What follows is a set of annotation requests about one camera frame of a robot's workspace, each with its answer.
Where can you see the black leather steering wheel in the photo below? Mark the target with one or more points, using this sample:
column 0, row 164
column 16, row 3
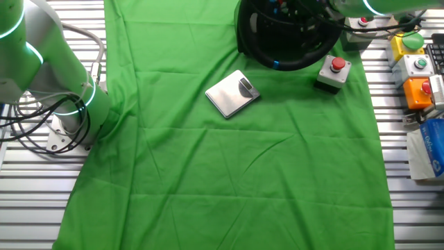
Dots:
column 295, row 64

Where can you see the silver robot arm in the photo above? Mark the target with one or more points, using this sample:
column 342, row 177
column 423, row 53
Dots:
column 52, row 69

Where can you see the silver digital scale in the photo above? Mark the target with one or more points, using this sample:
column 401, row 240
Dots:
column 229, row 95

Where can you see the green cloth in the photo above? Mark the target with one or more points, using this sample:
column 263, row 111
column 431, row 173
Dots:
column 243, row 173

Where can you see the white box red button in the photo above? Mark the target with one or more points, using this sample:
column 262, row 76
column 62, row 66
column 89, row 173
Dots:
column 357, row 34
column 333, row 74

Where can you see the yellow box green button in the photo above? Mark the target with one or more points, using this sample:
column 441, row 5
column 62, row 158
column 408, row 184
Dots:
column 399, row 48

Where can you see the orange box red button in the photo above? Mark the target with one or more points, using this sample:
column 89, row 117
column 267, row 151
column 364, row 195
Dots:
column 414, row 93

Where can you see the grey box green button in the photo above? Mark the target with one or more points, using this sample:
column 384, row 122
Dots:
column 411, row 69

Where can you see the blue tissue pack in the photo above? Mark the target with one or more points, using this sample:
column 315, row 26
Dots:
column 431, row 146

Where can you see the black keyboard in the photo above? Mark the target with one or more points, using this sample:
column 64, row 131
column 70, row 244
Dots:
column 437, row 55

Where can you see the silver ribbed camera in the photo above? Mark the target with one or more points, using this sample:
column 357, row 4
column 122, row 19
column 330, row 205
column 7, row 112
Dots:
column 437, row 92

